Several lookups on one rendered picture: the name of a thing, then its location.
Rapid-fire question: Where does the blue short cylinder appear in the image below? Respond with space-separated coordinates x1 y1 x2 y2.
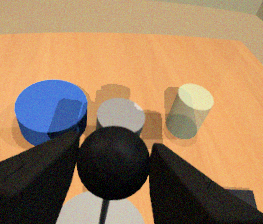
15 79 87 145

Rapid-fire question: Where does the dark grey rectangular block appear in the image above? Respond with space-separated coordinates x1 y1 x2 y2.
227 189 257 209

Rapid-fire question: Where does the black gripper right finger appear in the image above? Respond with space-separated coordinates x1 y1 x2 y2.
148 143 263 224

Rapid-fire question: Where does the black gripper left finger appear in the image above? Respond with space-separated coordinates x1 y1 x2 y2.
0 131 80 224

